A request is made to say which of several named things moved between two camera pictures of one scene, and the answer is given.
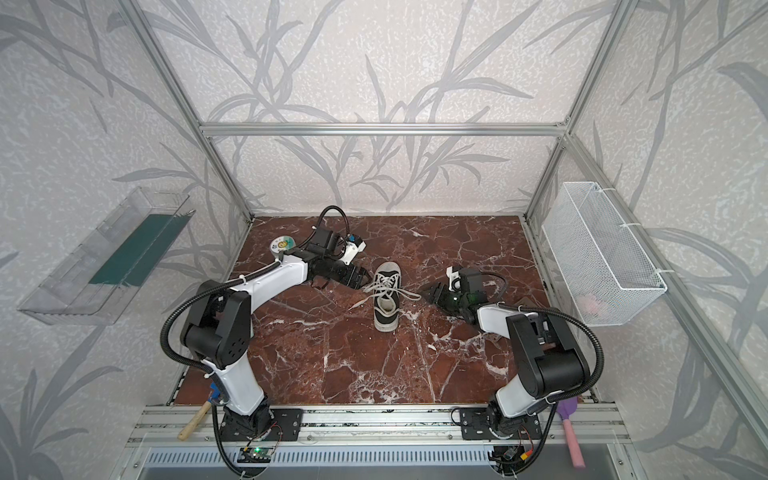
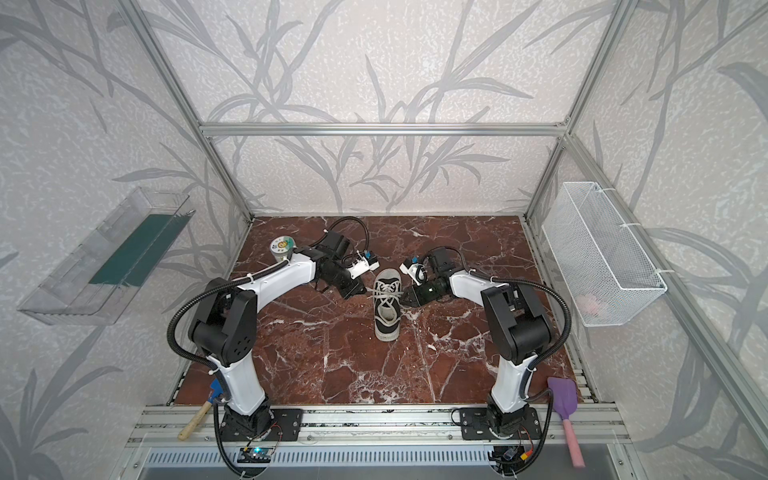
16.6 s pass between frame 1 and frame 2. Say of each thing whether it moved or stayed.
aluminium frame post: stayed
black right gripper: moved
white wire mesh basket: stayed
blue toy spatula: stayed
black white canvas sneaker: moved
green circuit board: stayed
